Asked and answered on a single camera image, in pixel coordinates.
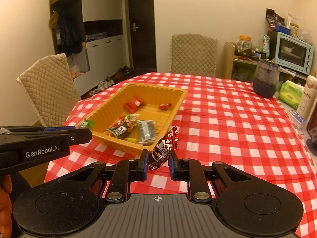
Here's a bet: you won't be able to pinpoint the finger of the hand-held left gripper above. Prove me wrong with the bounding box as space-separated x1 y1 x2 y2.
43 126 76 132
67 128 92 145

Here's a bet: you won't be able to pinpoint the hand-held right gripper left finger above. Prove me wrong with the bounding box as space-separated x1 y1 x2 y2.
67 149 149 203

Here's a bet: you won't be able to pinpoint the dark peanut snack packet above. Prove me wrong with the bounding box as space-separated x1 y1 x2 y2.
106 121 138 140

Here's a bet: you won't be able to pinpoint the dark glass jar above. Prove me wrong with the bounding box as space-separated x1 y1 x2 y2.
253 59 280 98

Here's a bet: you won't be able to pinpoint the dark snack bag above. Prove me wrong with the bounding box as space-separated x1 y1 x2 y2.
266 8 285 28

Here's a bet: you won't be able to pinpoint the hanging dark clothes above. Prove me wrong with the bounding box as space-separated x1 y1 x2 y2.
49 11 83 54

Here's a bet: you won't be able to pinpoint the beige quilted chair back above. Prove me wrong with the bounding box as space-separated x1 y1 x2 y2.
169 34 219 78

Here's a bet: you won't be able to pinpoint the white storage cabinet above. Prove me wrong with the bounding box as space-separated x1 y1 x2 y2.
49 0 125 98

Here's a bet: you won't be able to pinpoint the wooden side shelf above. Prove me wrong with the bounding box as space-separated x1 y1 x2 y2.
224 42 260 82

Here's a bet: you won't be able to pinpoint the blue white box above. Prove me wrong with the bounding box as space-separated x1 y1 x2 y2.
288 110 306 129

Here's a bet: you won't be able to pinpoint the grey silver snack packet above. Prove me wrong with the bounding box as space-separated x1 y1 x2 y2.
137 120 158 145

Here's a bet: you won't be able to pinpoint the light blue toaster oven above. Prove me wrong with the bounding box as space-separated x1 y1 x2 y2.
274 31 315 74

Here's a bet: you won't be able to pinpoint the clear bag of nuts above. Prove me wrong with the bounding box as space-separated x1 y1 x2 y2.
287 13 301 38

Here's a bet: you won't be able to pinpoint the red checkered tablecloth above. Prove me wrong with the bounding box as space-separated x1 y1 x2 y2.
44 72 317 238

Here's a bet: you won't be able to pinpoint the red patterned snack packet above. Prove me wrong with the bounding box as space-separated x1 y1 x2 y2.
148 126 179 172

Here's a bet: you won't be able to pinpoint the white pump bottle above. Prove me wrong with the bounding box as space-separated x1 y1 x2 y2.
296 75 317 121

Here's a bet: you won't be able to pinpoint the person's left hand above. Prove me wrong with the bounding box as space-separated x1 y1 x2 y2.
0 175 13 238

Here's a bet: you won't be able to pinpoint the dark round appliance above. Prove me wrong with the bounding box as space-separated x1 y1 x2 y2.
306 108 317 155

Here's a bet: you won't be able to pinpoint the green tissue pack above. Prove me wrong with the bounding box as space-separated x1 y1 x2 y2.
278 80 305 110

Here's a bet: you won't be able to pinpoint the dark wooden door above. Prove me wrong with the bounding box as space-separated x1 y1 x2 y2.
127 0 157 73

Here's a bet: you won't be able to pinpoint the crumpled plastic bag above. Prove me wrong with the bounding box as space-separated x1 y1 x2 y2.
259 35 271 55

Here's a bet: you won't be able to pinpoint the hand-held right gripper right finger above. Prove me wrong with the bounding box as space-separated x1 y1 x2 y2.
168 150 251 203

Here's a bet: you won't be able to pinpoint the beige quilted chair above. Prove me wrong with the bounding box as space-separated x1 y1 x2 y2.
16 53 81 127
169 34 219 78

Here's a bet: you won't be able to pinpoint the row of shoes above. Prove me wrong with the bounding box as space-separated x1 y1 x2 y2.
89 66 132 96

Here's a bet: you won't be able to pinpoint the yellow plastic tray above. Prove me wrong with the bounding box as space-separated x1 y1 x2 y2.
85 82 188 157

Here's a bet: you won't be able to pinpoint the plain red snack packet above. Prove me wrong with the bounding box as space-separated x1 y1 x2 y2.
123 98 145 113

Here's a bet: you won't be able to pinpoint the green candy wrapper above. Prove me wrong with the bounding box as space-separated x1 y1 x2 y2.
76 118 95 130

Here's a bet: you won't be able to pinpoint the orange lidded plastic jar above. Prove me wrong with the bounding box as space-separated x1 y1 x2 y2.
234 35 253 55

